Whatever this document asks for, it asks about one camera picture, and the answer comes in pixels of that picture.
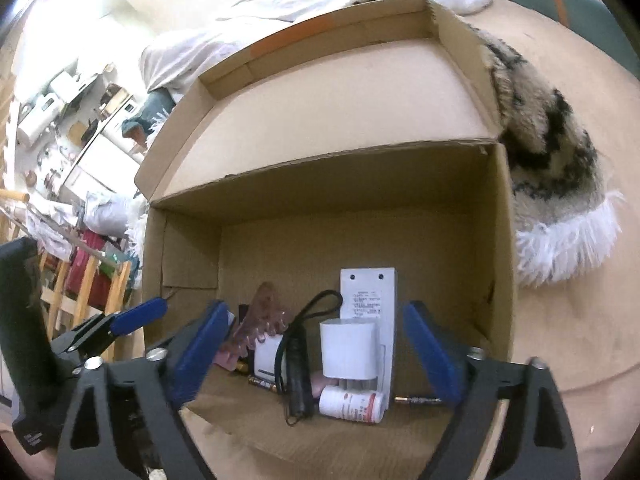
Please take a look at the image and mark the white wall boiler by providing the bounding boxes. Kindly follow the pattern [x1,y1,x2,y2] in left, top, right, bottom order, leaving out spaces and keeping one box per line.
[47,71,81,98]

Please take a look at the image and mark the white power adapter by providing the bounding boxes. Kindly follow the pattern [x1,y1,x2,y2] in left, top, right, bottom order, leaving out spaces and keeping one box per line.
[320,318,377,381]

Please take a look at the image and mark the white duvet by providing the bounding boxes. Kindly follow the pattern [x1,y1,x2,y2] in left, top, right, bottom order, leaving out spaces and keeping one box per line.
[139,0,493,106]

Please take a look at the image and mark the grey plastic bag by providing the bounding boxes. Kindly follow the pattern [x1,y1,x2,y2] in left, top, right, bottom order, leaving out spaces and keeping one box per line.
[82,191,136,233]

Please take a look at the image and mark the black and white shaggy blanket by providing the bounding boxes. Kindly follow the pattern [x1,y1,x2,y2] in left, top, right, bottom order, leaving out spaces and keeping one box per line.
[125,0,626,288]

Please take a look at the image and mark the black flashlight with strap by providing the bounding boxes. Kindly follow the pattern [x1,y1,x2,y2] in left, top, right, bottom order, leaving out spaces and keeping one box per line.
[282,290,343,428]

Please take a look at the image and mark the yellow wooden rack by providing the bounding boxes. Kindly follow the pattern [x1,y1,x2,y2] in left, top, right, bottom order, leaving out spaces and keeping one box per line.
[37,250,132,346]

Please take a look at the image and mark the white pill bottle red label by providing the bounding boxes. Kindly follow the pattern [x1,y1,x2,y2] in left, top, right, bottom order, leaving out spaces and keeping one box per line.
[318,385,387,425]

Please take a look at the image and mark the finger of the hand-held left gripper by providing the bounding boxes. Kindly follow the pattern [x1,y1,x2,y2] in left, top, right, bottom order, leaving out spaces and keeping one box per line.
[59,332,122,377]
[50,297,169,356]

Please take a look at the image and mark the white hanging clothes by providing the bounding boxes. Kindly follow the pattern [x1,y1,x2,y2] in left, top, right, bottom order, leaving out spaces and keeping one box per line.
[25,200,86,261]

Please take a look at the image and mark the white earbuds case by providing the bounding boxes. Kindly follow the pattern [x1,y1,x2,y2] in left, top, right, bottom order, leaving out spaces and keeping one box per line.
[252,335,288,378]

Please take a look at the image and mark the cardboard box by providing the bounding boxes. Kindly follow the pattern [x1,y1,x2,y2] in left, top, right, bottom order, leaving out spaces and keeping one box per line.
[134,0,517,480]

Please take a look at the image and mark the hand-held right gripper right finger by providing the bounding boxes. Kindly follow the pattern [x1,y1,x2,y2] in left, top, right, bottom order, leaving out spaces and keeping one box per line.
[402,301,583,480]

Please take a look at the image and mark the translucent pink hair clip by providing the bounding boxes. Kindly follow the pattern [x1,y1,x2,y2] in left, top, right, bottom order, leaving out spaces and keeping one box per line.
[227,282,292,356]

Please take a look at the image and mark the white remote control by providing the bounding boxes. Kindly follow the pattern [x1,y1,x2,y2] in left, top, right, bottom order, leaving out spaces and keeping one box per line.
[340,267,397,396]

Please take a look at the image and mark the white water heater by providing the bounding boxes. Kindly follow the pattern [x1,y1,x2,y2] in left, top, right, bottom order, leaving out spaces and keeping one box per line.
[17,102,56,146]

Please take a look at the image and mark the red suitcase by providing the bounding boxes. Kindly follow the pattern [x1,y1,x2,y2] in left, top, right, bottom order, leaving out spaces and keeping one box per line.
[65,232,113,311]

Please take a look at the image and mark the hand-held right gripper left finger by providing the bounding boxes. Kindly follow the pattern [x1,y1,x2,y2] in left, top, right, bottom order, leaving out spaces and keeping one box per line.
[54,300,232,480]

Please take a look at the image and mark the teal cushion with orange strap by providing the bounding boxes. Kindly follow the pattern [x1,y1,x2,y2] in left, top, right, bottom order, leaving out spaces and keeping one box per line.
[499,0,636,81]

